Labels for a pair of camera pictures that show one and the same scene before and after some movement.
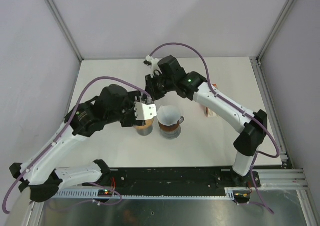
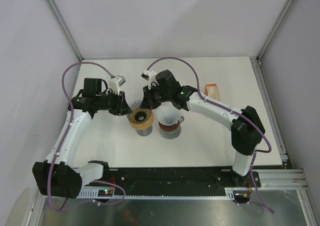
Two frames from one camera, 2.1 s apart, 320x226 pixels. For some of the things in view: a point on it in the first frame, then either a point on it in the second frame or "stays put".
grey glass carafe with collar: (146, 131) stays put
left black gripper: (131, 97) -> (123, 107)
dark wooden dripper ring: (169, 128) stays put
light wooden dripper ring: (149, 123) stays put
